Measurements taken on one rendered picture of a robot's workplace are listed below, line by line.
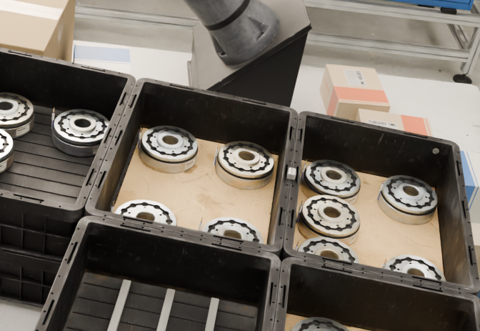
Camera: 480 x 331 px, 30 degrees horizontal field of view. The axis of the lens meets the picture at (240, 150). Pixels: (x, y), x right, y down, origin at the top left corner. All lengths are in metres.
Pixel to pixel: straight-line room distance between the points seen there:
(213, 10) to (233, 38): 0.07
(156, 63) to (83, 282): 0.88
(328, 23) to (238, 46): 2.23
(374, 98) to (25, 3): 0.79
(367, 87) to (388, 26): 2.09
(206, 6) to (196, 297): 0.66
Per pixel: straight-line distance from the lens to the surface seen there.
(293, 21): 1.86
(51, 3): 1.92
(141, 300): 1.36
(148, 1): 3.94
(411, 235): 1.59
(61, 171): 1.57
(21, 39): 1.79
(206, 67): 1.93
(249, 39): 1.83
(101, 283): 1.38
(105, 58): 1.96
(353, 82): 2.08
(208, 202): 1.54
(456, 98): 2.30
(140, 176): 1.57
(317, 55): 3.77
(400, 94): 2.24
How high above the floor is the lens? 1.81
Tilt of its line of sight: 36 degrees down
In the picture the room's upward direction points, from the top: 12 degrees clockwise
